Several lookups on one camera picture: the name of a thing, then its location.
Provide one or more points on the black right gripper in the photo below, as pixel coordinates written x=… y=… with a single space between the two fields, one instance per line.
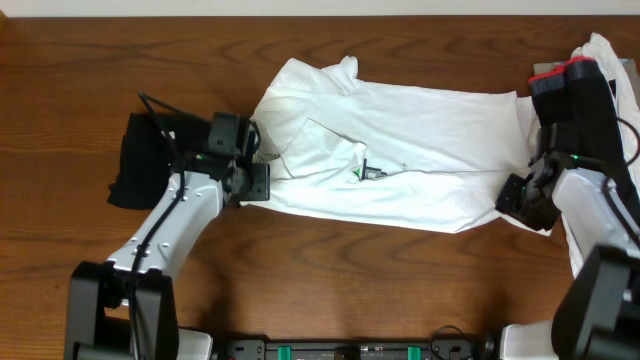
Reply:
x=506 y=203

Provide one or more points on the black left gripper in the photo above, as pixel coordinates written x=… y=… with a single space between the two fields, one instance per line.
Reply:
x=261 y=189

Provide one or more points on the white t-shirt with robot print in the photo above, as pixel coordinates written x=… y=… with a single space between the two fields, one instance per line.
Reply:
x=346 y=149

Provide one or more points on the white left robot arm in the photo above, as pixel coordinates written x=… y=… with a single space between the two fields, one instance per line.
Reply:
x=124 y=308

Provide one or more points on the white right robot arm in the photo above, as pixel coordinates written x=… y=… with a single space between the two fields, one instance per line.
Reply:
x=599 y=316

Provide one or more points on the black red-trimmed folded garment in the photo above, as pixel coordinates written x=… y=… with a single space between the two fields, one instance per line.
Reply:
x=576 y=111

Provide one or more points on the white garment at right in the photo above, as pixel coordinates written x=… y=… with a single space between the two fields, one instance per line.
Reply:
x=626 y=103

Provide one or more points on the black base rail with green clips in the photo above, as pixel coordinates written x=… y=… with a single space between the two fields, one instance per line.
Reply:
x=350 y=350

